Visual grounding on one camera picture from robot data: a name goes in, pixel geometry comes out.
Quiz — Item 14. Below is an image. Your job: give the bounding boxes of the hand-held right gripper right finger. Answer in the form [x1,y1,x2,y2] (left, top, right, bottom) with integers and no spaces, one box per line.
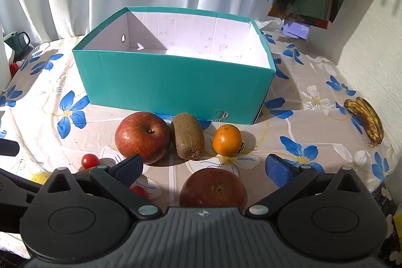
[245,154,367,220]

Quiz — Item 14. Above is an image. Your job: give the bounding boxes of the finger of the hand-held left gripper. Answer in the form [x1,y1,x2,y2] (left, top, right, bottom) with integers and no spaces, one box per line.
[0,139,20,157]
[0,168,47,194]

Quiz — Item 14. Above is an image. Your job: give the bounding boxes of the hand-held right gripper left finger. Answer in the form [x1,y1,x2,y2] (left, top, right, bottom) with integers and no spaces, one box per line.
[39,154,161,220]

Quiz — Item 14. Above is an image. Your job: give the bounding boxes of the yellow apple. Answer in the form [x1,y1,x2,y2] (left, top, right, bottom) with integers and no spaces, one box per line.
[30,171,54,185]

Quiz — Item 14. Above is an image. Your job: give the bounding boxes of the red cherry tomato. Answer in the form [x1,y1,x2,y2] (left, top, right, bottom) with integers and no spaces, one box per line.
[81,154,101,170]
[130,186,150,200]

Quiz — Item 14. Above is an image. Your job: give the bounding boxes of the red apple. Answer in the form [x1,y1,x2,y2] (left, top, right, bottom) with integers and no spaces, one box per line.
[115,112,172,165]

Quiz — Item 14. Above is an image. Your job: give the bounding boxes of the small orange mandarin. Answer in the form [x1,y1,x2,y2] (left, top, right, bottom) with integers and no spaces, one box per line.
[213,124,243,157]

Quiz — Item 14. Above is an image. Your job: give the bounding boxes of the red-green apple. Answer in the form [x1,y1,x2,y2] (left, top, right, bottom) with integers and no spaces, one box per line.
[179,168,248,209]

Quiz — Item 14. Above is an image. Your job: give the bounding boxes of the brown kiwi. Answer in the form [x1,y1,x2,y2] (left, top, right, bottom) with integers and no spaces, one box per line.
[172,113,206,160]

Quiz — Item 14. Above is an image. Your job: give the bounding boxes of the teal cardboard box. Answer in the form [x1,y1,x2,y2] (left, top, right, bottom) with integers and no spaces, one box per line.
[72,6,277,125]

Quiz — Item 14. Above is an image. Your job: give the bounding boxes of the blue floral tablecloth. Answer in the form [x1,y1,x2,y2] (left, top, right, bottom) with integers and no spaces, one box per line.
[0,20,399,259]

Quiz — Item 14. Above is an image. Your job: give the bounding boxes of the overripe banana bunch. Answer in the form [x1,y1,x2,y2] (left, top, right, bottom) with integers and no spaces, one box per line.
[343,97,384,145]

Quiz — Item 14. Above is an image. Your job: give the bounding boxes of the dark green mug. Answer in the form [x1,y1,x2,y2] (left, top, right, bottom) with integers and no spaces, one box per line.
[4,31,32,57]

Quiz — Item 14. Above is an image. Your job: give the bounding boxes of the dark printed carton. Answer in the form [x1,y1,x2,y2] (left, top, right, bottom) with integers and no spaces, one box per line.
[369,183,402,266]

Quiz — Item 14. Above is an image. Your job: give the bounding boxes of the lilac small box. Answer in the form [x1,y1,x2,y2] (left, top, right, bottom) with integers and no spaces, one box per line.
[283,20,310,40]

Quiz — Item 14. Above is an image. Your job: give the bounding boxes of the brown gold patterned bag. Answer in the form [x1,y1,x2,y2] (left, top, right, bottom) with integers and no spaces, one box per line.
[268,1,330,30]

